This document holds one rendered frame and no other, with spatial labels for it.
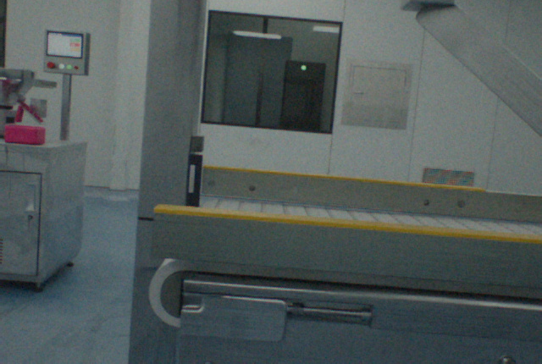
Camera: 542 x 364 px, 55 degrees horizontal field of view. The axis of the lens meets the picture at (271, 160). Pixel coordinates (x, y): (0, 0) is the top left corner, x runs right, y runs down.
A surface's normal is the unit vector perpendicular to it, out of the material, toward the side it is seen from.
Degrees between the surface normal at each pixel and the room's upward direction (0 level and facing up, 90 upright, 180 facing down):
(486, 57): 87
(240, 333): 90
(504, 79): 87
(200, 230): 90
